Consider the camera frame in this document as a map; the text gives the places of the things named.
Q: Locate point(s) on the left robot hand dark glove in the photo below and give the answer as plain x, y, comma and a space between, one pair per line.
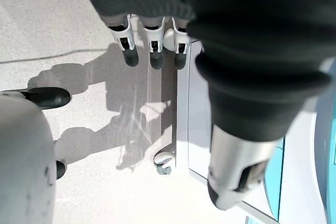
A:
249, 51

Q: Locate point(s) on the white medical cart blue drawers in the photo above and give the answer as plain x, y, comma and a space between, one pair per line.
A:
195, 119

